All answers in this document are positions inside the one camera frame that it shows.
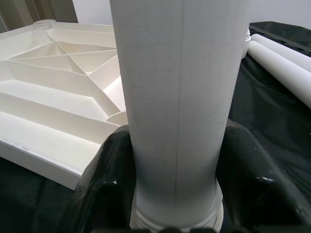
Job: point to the white plastic table top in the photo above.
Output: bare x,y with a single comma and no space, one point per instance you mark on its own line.
48,97

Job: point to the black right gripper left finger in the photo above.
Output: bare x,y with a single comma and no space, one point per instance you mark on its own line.
109,194

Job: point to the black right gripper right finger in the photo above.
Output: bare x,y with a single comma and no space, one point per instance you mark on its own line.
255,194

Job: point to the black tablecloth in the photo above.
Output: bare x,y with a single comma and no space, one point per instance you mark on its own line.
267,109

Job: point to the white door frame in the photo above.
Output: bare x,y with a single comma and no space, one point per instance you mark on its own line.
36,12

